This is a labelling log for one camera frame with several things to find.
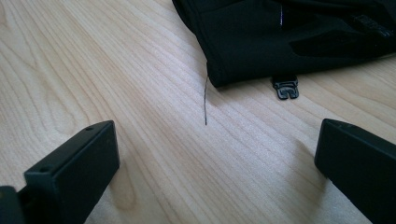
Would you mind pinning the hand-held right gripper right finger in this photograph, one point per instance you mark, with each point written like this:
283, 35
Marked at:
361, 168

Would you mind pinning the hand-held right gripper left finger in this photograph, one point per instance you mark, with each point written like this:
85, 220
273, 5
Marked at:
74, 168

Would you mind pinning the black sock pair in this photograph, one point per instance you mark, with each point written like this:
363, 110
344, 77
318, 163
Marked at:
249, 37

